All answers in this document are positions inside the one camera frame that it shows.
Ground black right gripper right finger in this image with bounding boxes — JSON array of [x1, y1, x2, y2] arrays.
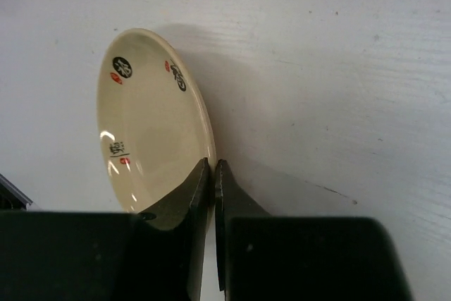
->
[[214, 160, 413, 300]]

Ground small cream patterned plate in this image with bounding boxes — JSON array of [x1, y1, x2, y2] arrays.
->
[[97, 28, 217, 213]]

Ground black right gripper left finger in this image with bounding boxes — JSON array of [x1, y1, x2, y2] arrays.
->
[[1, 159, 210, 300]]

